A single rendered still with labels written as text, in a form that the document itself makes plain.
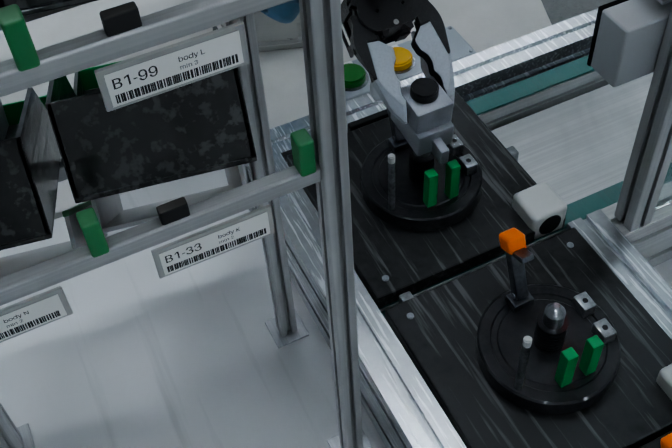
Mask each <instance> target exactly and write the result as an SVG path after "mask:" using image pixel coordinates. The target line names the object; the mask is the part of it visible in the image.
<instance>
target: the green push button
mask: <svg viewBox="0 0 672 448"><path fill-rule="evenodd" d="M344 80H345V88H356V87H359V86H361V85H362V84H363V83H364V82H365V80H366V72H365V70H364V68H363V67H362V66H360V65H357V64H353V63H349V64H344Z"/></svg>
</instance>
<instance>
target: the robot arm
mask: <svg viewBox="0 0 672 448"><path fill-rule="evenodd" d="M260 12H262V13H264V14H265V15H267V16H268V17H270V18H272V19H274V20H276V21H278V22H280V23H285V24H286V23H291V22H292V21H294V20H295V18H296V17H297V16H298V14H299V13H300V9H299V0H292V1H289V2H286V3H283V4H280V5H277V6H274V7H271V8H268V9H265V10H262V11H260ZM414 19H415V21H414ZM341 21H342V24H343V26H344V29H345V31H346V34H347V36H348V38H349V41H350V46H349V44H348V42H347V39H346V37H345V34H344V32H343V30H342V39H343V41H344V44H345V46H346V48H347V51H348V53H349V56H350V58H352V57H353V56H354V55H355V56H356V58H357V59H358V61H359V62H360V63H361V64H362V65H363V67H364V68H365V69H366V70H367V71H368V73H369V76H370V79H371V81H370V91H371V95H372V98H373V99H374V100H375V101H382V102H383V103H384V104H385V106H386V107H387V109H388V110H389V111H390V112H391V113H392V114H393V115H394V116H395V117H396V118H397V119H398V120H399V121H400V122H401V123H402V124H403V125H404V124H408V123H409V121H408V105H407V101H406V100H405V98H404V97H403V95H402V93H401V82H400V80H399V79H398V77H397V76H396V74H395V70H394V65H395V61H396V57H395V52H394V49H393V48H392V47H391V46H389V45H387V44H388V43H391V42H394V41H395V42H397V41H400V40H404V39H406V38H407V37H408V35H409V34H410V33H411V38H412V42H411V46H412V48H413V50H414V51H415V53H416V54H417V55H418V56H420V60H421V62H420V63H421V69H422V71H423V73H424V75H425V77H426V78H428V77H430V76H433V77H434V78H435V79H436V81H437V82H438V83H439V85H440V86H441V87H442V88H443V90H444V91H445V92H446V94H447V95H448V96H449V98H450V99H451V100H452V101H453V105H454V99H455V82H454V73H453V66H452V61H451V56H450V47H449V43H448V38H447V34H446V30H445V26H444V23H443V20H442V18H441V16H440V14H439V12H438V11H437V10H436V8H435V7H434V6H433V5H432V4H431V3H430V2H429V1H428V0H343V2H342V3H341ZM413 21H414V25H415V28H416V30H414V31H412V32H410V31H411V29H412V28H413V27H414V25H413V23H412V22H413Z"/></svg>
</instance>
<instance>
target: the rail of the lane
mask: <svg viewBox="0 0 672 448"><path fill-rule="evenodd" d="M597 12H598V9H595V10H592V11H590V12H587V13H584V14H581V15H579V16H576V17H573V18H571V19H568V20H565V21H562V22H560V23H557V24H554V25H552V26H549V27H546V28H543V29H541V30H538V31H535V32H533V33H530V34H527V35H524V36H522V37H519V38H516V39H514V40H511V41H508V42H505V43H503V44H500V45H497V46H495V47H492V48H489V49H486V50H484V51H481V52H478V53H476V54H473V55H470V56H467V57H465V58H462V59H459V60H457V61H454V62H452V66H453V73H454V82H455V92H458V93H459V95H460V96H461V97H462V98H463V99H464V100H465V102H467V101H470V100H472V99H475V98H477V97H480V96H483V95H485V94H488V93H491V92H493V91H496V90H498V89H501V88H504V87H506V86H509V85H511V84H514V83H517V82H519V81H522V80H525V79H527V78H530V77H532V76H535V75H538V74H540V73H543V72H545V71H548V70H551V69H553V68H556V67H558V66H561V65H564V64H566V63H569V62H572V61H574V60H577V59H579V58H582V57H585V56H587V55H589V52H590V47H591V42H592V37H593V32H594V27H595V22H596V17H597ZM423 77H425V75H424V73H421V74H419V75H416V76H413V77H411V78H408V79H405V80H402V81H400V82H401V87H404V86H406V85H409V84H412V82H413V81H414V80H416V79H418V78H423ZM425 78H426V77H425ZM387 117H388V112H387V107H386V106H385V104H384V103H383V102H382V101H375V100H374V99H373V98H372V95H371V92H370V93H367V94H364V95H362V96H359V97H356V98H354V99H351V100H348V101H346V119H347V132H350V131H353V130H355V129H358V128H361V127H363V126H366V125H369V124H371V123H374V122H376V121H379V120H382V119H384V118H387ZM303 128H305V129H306V130H307V132H308V133H309V135H310V136H311V128H310V117H309V115H307V116H305V117H302V118H299V119H297V120H294V121H291V122H288V123H286V124H283V125H280V126H278V127H275V128H272V129H270V136H271V143H272V150H273V156H275V155H277V154H280V153H281V155H282V156H283V158H284V159H285V161H286V162H287V155H289V154H292V147H291V138H290V134H291V133H292V132H294V131H297V130H300V129H303ZM287 164H288V162H287ZM248 165H249V163H246V164H242V168H243V172H244V176H245V181H246V184H247V183H249V182H251V180H250V178H249V174H248V169H247V166H248Z"/></svg>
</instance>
